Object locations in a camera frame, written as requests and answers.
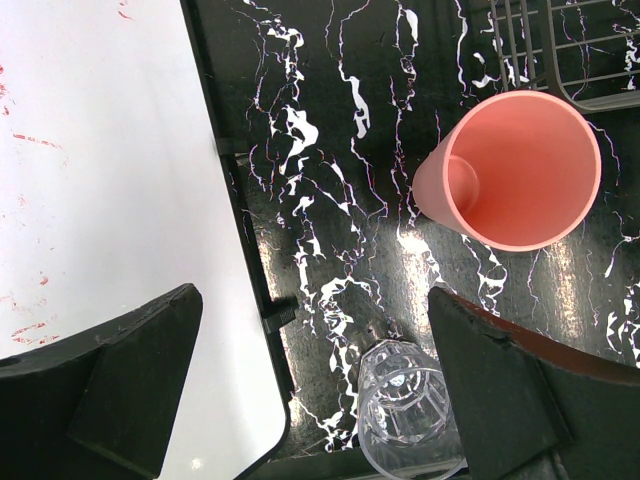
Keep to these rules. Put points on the pink plastic cup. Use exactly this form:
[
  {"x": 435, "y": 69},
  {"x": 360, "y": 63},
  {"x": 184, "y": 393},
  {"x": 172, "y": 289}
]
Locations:
[{"x": 518, "y": 172}]

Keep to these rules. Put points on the wire dish rack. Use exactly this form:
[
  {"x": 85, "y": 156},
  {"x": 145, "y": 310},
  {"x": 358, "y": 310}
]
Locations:
[{"x": 583, "y": 52}]

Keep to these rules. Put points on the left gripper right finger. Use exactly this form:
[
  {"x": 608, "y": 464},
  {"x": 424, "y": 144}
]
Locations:
[{"x": 528, "y": 407}]

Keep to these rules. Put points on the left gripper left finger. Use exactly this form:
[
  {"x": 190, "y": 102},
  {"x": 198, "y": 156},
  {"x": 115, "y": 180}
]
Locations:
[{"x": 100, "y": 404}]

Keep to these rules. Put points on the white board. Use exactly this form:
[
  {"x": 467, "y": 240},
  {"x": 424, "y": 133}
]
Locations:
[{"x": 113, "y": 193}]

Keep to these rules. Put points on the clear glass cup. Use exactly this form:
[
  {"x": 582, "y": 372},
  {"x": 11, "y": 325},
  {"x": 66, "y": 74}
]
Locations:
[{"x": 406, "y": 427}]

